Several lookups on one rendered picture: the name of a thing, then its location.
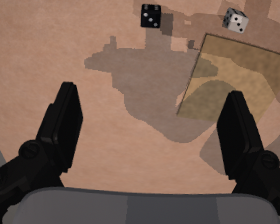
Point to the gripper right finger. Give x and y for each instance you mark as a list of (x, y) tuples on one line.
[(255, 170)]

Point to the tan flat mat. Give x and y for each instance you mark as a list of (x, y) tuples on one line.
[(224, 65)]

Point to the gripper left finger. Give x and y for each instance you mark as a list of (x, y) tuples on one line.
[(43, 160)]

